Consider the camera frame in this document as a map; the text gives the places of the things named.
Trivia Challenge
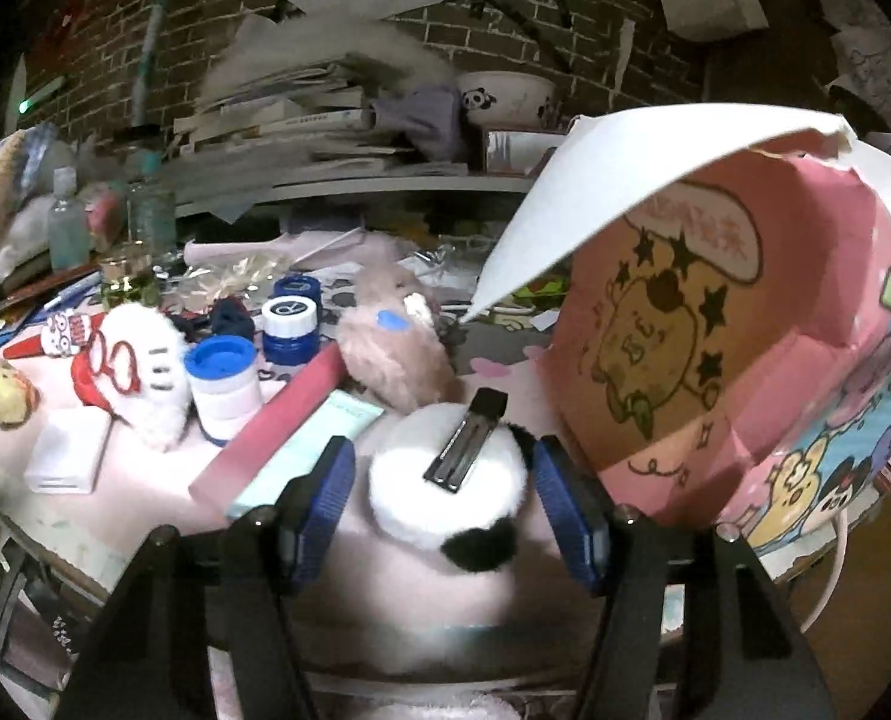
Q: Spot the white panda plush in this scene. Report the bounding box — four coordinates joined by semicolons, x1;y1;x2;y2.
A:
292;403;600;681

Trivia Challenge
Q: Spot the black hair clip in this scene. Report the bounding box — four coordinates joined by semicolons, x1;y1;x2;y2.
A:
422;387;509;494

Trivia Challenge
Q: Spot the purple grey cloth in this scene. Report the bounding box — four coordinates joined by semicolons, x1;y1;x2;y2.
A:
370;85;465;163

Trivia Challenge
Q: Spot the clear plastic bag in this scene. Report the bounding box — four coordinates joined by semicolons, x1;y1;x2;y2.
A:
160;254;290;314

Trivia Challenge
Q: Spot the pink cylinder tube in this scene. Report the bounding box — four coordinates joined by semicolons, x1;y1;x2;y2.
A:
188;343;347;514

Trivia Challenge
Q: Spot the blue lid white jar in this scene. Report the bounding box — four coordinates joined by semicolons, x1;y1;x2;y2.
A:
183;335;265;445

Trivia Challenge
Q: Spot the yellow chick plush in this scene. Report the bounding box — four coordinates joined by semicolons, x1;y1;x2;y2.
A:
0;359;40;431

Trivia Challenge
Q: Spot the white shelf board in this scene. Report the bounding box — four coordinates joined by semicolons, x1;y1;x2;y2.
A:
177;174;533;218

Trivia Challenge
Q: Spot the small clear plastic bottle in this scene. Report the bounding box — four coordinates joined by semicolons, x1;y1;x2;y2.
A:
48;166;91;271

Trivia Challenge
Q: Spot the white rectangular box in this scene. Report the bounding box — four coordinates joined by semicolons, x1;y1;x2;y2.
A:
24;406;113;496

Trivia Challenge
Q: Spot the pink fluffy plush toy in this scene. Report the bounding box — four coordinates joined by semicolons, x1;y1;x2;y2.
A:
335;263;461;415

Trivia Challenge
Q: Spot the dark navy scrunchie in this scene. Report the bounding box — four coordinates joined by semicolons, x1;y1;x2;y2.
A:
170;298;255;343

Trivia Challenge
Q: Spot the stack of books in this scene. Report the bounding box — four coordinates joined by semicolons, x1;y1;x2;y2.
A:
164;52;465;203

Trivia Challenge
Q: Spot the panda ceramic bowl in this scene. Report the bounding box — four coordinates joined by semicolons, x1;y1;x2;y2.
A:
457;70;557;128

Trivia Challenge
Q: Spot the light blue cream tube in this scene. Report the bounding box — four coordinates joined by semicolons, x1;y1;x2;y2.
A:
226;390;385;520

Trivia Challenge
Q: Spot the white plush with red glasses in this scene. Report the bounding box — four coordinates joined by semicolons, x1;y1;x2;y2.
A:
71;302;191;452

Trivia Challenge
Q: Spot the blue lens case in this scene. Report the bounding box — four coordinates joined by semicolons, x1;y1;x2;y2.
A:
273;273;322;305

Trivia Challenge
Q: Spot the green glass jar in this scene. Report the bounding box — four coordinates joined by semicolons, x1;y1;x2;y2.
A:
98;242;160;310

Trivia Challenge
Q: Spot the white lid blue case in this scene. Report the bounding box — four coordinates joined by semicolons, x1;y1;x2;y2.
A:
262;296;320;366

